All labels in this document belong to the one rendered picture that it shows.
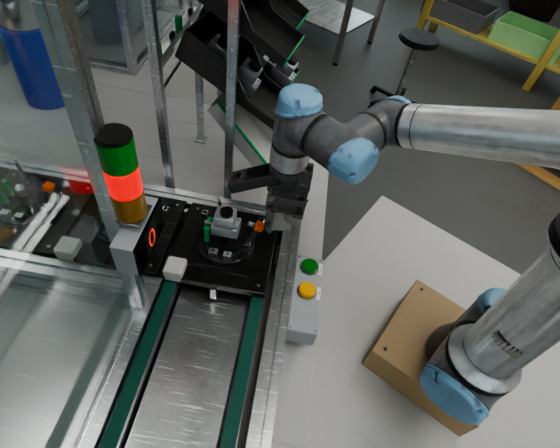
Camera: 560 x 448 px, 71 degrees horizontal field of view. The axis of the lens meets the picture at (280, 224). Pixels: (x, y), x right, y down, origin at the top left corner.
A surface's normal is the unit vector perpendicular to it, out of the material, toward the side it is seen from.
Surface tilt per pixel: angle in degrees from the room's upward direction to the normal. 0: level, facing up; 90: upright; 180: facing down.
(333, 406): 0
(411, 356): 1
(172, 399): 0
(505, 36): 90
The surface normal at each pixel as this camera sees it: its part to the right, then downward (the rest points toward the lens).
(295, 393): 0.12, -0.65
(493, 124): -0.64, -0.24
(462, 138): -0.72, 0.41
